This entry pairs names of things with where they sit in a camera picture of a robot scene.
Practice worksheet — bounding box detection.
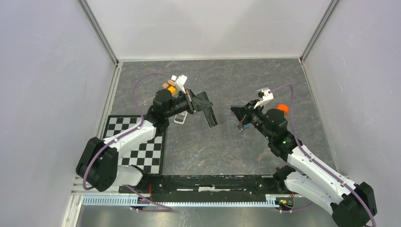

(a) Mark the black white checkerboard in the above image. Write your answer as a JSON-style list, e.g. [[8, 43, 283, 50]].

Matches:
[[103, 115, 167, 175]]

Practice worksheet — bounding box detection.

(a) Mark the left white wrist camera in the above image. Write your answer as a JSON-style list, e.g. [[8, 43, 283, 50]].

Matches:
[[171, 75, 188, 93]]

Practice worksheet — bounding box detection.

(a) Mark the white remote control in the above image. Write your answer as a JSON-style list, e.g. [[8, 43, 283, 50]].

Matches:
[[174, 111, 188, 125]]

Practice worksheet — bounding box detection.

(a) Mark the black orange battery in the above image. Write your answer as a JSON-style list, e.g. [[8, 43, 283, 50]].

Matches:
[[237, 124, 244, 132]]

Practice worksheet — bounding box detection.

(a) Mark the aluminium slotted cable duct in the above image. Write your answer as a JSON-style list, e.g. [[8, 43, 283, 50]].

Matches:
[[82, 195, 283, 208]]

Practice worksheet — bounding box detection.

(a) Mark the tan wooden block pair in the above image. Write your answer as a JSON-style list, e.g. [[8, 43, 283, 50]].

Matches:
[[162, 79, 175, 89]]

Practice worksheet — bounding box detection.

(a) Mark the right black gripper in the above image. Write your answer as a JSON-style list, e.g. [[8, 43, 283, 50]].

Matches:
[[231, 99, 273, 141]]

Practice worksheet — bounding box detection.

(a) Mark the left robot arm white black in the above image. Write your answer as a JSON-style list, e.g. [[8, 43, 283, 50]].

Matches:
[[75, 89, 217, 193]]

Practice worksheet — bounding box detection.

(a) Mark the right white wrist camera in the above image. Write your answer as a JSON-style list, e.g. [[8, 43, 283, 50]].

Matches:
[[253, 87, 274, 109]]

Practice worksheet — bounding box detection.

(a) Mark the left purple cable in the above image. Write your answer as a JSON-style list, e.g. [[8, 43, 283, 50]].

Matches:
[[82, 72, 173, 191]]

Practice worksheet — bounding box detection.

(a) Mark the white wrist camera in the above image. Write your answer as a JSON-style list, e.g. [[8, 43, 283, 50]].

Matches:
[[253, 87, 274, 109], [171, 75, 188, 93]]

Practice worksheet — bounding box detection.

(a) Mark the green yellow block stack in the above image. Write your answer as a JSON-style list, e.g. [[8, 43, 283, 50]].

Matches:
[[167, 86, 178, 96]]

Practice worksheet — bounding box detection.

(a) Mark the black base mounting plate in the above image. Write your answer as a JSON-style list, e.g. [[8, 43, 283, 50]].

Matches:
[[134, 175, 294, 202]]

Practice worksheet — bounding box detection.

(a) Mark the orange tape roll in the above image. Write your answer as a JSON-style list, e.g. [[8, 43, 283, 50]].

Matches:
[[277, 104, 290, 115]]

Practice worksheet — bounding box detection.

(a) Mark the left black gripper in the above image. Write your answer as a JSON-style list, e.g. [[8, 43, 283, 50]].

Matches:
[[165, 88, 213, 118]]

